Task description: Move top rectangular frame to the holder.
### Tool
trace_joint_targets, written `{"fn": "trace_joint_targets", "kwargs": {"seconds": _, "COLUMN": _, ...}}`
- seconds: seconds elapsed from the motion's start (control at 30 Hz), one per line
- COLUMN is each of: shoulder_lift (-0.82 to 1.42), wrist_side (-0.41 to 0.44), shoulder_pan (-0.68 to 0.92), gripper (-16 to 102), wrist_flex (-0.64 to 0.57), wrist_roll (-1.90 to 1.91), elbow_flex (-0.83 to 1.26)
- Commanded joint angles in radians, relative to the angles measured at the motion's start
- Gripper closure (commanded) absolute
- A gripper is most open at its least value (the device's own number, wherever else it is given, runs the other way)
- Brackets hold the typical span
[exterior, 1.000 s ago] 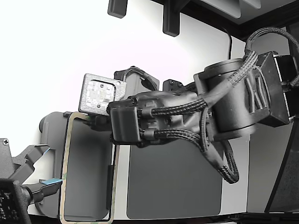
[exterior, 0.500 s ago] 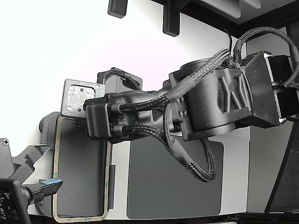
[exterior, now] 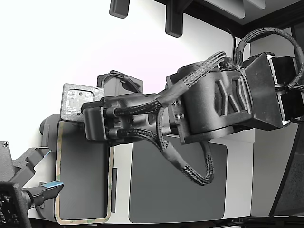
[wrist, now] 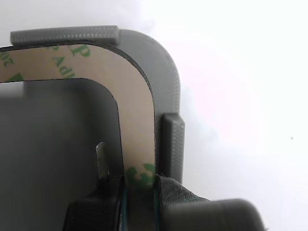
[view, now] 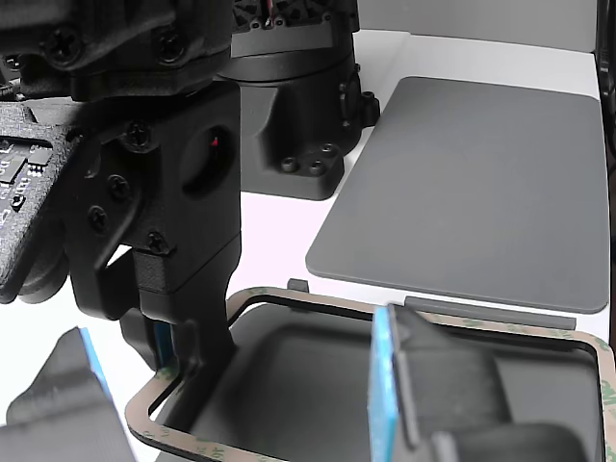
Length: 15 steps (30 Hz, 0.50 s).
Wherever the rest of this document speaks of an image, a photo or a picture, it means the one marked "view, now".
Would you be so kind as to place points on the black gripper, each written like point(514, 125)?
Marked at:
point(192, 216)

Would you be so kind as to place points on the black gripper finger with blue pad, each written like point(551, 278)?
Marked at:
point(62, 414)
point(423, 380)

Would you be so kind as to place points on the dark gray flat plate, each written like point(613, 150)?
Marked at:
point(462, 192)

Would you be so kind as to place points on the black background object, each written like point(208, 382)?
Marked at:
point(607, 72)

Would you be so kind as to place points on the gray frame holder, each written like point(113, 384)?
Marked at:
point(298, 366)

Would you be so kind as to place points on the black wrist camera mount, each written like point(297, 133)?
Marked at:
point(29, 226)

